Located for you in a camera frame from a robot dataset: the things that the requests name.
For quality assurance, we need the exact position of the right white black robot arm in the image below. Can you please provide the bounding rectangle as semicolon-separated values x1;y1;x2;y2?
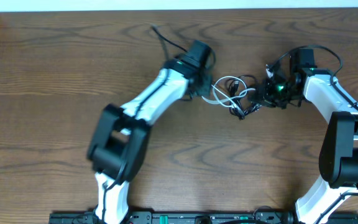
249;45;358;224

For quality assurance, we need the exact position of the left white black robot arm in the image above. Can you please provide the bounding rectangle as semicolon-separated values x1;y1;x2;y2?
86;40;214;223

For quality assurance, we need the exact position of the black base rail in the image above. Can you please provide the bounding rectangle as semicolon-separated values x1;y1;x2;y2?
48;205;358;224

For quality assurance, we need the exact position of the white usb cable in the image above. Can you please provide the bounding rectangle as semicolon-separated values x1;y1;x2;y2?
201;75;257;110

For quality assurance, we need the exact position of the black usb cable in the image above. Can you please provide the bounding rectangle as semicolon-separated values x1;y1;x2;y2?
224;73;262;121

